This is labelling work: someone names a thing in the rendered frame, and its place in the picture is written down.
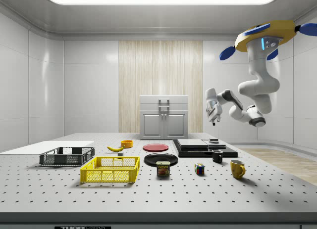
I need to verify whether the black plate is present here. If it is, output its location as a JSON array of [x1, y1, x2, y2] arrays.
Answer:
[[143, 152, 179, 167]]

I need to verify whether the yellow basket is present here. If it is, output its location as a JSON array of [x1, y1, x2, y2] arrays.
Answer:
[[79, 156, 141, 184]]

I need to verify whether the black stove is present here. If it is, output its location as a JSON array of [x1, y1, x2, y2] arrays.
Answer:
[[172, 137, 239, 158]]

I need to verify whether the yellow mug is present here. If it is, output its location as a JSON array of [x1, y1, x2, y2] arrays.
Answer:
[[229, 159, 247, 180]]

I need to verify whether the red plate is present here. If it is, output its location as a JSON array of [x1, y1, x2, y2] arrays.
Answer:
[[142, 143, 169, 152]]

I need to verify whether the black mug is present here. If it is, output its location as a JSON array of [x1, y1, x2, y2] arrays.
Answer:
[[211, 149, 224, 164]]

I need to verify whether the dark grey basket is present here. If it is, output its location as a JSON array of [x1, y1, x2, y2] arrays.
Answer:
[[39, 146, 96, 168]]

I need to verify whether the flat-sided can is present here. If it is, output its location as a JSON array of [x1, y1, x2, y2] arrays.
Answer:
[[156, 161, 171, 177]]

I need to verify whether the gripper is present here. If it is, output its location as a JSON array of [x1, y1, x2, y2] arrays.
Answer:
[[206, 102, 222, 127]]

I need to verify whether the white board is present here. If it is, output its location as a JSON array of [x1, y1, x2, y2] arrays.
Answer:
[[0, 140, 95, 155]]

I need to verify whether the drone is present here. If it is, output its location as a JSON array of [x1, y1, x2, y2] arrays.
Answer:
[[218, 20, 317, 62]]

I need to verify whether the white cabinet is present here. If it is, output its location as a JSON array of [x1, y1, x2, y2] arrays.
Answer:
[[139, 94, 189, 140]]

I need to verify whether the banana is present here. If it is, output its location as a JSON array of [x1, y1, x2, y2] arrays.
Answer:
[[106, 145, 125, 153]]

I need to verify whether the puzzle cube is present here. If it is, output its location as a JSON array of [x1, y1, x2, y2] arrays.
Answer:
[[194, 162, 206, 176]]

